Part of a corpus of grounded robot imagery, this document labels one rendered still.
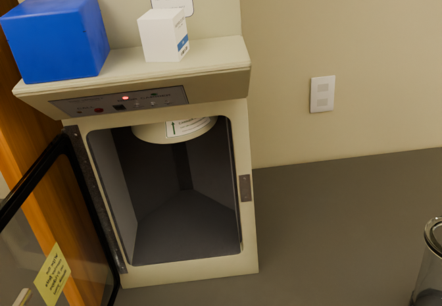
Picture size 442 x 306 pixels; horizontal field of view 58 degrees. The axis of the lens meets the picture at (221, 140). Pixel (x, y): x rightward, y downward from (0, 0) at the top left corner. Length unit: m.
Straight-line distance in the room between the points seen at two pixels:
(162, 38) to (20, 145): 0.30
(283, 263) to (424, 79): 0.69
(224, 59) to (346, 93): 0.74
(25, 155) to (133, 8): 0.29
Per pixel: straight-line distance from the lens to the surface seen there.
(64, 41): 0.55
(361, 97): 1.27
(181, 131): 0.74
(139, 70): 0.55
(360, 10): 1.16
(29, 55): 0.57
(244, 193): 0.80
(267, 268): 0.99
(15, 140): 0.70
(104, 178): 0.80
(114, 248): 0.91
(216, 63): 0.54
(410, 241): 1.10
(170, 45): 0.55
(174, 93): 0.60
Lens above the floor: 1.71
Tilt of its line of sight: 33 degrees down
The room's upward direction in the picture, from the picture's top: 7 degrees counter-clockwise
